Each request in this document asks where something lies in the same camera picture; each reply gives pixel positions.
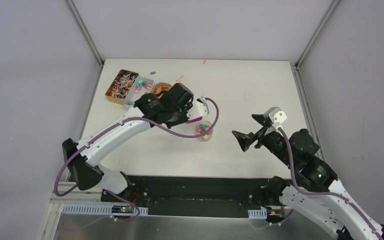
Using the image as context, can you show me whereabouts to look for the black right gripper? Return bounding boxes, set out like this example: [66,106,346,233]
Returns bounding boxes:
[231,114,295,168]

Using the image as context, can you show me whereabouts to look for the magenta plastic scoop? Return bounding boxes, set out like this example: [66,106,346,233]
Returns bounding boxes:
[186,116,203,124]

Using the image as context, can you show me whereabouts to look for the clear plastic jar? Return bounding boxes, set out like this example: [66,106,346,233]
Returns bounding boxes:
[195,120,213,142]

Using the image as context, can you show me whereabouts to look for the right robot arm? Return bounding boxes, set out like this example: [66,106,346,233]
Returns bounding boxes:
[232,114,384,240]

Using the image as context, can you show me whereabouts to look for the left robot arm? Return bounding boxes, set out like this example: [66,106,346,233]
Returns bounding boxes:
[56,83,209,203]

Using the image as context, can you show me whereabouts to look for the pink gummy candy box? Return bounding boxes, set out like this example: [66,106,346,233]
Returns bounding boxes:
[151,82,172,97]

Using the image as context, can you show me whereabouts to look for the spilled orange green gummy candy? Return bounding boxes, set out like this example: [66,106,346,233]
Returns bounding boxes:
[175,76,183,83]

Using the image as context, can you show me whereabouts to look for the white star candy box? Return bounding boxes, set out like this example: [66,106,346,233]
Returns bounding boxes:
[123,76,155,110]

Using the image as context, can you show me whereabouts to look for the yellow lollipop box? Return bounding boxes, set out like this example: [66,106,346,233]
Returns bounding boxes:
[105,69,140,105]

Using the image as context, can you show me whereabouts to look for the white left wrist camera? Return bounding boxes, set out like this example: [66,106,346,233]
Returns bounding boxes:
[188,96,210,120]

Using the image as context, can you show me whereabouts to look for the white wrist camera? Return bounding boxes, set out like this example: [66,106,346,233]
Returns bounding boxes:
[188,96,210,120]
[264,106,288,130]

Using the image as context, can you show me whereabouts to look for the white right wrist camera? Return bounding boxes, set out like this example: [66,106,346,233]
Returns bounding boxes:
[264,106,288,130]

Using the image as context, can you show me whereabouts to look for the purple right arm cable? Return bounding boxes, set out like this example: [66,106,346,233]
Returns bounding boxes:
[278,126,384,240]

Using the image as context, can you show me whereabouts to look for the right aluminium frame post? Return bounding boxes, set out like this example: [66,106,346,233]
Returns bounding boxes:
[295,0,342,70]

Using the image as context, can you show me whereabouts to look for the aluminium frame post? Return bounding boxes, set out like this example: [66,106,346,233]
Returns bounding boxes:
[295,0,342,70]
[64,0,105,69]

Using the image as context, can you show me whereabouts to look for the right white cable duct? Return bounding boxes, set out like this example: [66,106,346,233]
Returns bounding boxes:
[247,208,268,220]

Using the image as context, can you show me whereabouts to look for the white cable duct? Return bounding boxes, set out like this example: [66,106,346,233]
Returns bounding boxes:
[61,203,149,217]
[247,208,268,220]

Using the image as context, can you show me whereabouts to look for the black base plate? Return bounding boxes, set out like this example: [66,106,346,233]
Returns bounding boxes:
[120,175,292,219]

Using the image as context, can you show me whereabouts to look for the left white cable duct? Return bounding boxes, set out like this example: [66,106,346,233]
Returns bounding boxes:
[61,203,149,217]

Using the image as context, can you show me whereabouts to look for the left aluminium frame post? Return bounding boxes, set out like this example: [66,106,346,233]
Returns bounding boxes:
[64,0,105,69]

